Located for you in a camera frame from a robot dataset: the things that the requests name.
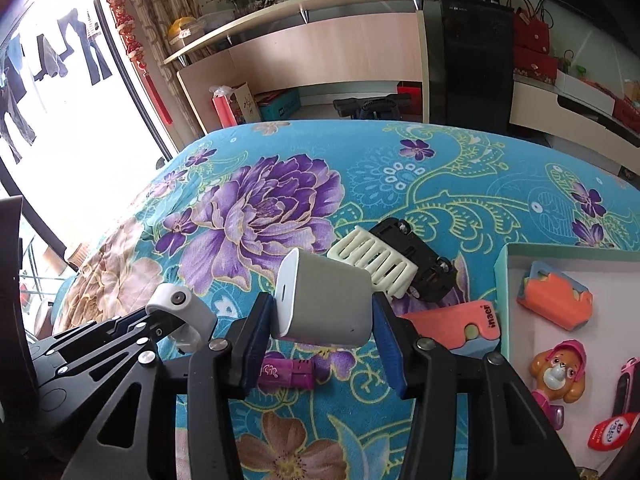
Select cream plastic comb guard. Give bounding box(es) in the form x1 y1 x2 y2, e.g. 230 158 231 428
327 225 418 297

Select white smartwatch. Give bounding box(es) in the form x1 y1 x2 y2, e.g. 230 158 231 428
146 282 218 353

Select orange and blue toy knife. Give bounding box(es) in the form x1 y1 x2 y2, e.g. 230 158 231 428
517 260 594 332

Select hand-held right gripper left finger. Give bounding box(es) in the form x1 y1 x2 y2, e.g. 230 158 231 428
60 291 273 480

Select red hanging knot decoration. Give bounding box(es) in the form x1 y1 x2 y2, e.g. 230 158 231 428
106 0 174 125

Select red tube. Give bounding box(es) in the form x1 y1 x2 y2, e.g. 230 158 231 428
587 410 640 461

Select teal shallow cardboard box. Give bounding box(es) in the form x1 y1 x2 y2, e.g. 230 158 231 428
494 242 640 480

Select red gift bag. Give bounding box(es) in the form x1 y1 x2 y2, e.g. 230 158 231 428
507 0 551 56

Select black toy car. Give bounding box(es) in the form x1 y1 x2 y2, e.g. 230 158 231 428
367 216 456 303

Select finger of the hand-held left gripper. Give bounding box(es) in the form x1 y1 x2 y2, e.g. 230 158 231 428
37 342 162 412
31 309 172 367

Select white charger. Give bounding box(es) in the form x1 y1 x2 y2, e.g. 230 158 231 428
270 247 375 347

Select dark hanging jeans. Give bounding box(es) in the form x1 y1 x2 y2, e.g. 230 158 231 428
56 7 113 87

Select white flat box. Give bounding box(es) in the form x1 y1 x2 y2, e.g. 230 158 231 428
555 69 617 116

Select black water dispenser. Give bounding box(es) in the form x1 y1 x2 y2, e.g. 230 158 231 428
432 0 516 133

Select red paper bag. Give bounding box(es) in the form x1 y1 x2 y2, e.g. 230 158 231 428
212 91 242 128

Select floral blanket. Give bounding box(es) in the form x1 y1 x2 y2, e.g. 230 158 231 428
50 119 640 480

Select cream paper bag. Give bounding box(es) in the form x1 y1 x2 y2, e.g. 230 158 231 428
229 82 262 125

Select red flat box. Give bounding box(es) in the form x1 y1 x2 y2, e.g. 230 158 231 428
612 97 640 133

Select magenta plastic bar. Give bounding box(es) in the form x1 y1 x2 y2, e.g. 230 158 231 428
257 352 318 392

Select green small basket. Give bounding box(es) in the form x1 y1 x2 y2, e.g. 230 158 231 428
564 50 590 75

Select salmon and blue toy knife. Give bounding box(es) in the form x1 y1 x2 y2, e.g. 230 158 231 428
400 299 502 361

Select pink oval case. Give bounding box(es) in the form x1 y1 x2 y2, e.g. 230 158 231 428
612 357 640 418

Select blue box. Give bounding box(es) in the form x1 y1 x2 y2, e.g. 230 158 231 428
256 89 302 122

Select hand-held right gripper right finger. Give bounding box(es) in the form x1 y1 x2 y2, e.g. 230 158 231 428
371 291 583 480

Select yellow lidded container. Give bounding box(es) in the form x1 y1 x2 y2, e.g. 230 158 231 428
167 16 199 45

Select red gift box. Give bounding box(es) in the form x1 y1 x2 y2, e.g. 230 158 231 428
514 47 560 86

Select pup toy figure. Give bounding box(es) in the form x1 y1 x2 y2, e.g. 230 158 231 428
530 339 588 431

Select wooden bar counter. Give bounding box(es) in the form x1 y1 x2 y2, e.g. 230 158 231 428
164 0 441 136

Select cream television stand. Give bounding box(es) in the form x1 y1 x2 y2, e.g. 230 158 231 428
509 75 640 171

